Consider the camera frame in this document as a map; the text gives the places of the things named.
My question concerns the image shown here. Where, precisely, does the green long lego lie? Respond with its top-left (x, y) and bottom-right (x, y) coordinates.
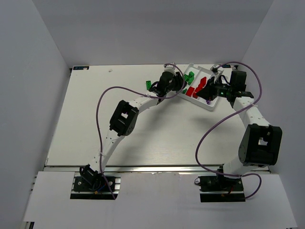
top-left (145, 81), bottom-right (152, 90)
top-left (184, 75), bottom-right (194, 85)

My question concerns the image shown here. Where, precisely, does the green long lego top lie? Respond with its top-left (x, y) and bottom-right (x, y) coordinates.
top-left (145, 81), bottom-right (152, 90)

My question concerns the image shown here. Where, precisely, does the red rectangular lego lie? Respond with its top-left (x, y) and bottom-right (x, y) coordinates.
top-left (197, 77), bottom-right (207, 90)

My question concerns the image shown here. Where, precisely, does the small red lego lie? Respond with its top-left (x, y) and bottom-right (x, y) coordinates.
top-left (185, 87), bottom-right (195, 97)

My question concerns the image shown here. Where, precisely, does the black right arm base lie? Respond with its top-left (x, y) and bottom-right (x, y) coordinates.
top-left (194, 175), bottom-right (245, 203)

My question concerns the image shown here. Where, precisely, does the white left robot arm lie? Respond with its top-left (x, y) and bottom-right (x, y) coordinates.
top-left (80, 67), bottom-right (187, 190)

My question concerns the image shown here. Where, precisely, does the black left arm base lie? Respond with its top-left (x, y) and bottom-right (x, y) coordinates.
top-left (70, 175), bottom-right (121, 200)

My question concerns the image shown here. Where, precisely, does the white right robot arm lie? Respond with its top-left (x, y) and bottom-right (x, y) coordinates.
top-left (197, 71), bottom-right (283, 179)

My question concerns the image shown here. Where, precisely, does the white divided tray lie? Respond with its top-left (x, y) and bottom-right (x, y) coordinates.
top-left (179, 63), bottom-right (219, 111)

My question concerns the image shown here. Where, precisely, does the blue table label right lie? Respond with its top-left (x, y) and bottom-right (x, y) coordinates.
top-left (221, 64), bottom-right (231, 68)

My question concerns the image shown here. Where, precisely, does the blue table label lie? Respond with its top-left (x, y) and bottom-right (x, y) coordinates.
top-left (72, 66), bottom-right (89, 71)
top-left (221, 64), bottom-right (231, 68)

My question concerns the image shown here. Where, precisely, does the blue table label left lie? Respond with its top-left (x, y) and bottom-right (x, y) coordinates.
top-left (72, 66), bottom-right (89, 71)

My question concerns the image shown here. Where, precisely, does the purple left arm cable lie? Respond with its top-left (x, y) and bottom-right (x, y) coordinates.
top-left (95, 62), bottom-right (185, 200)

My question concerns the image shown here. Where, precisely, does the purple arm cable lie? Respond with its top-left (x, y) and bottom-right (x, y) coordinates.
top-left (195, 62), bottom-right (263, 198)
top-left (95, 62), bottom-right (185, 200)

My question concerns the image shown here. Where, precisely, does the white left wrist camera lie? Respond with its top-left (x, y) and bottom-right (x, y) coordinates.
top-left (164, 62), bottom-right (176, 74)

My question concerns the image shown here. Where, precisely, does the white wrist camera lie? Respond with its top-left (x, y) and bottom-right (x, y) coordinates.
top-left (164, 62), bottom-right (176, 74)
top-left (210, 64), bottom-right (223, 82)

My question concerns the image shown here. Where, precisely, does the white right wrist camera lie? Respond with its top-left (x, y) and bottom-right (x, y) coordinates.
top-left (210, 64), bottom-right (223, 82)

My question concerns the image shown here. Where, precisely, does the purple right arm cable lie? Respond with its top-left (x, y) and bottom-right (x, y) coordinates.
top-left (195, 62), bottom-right (263, 198)

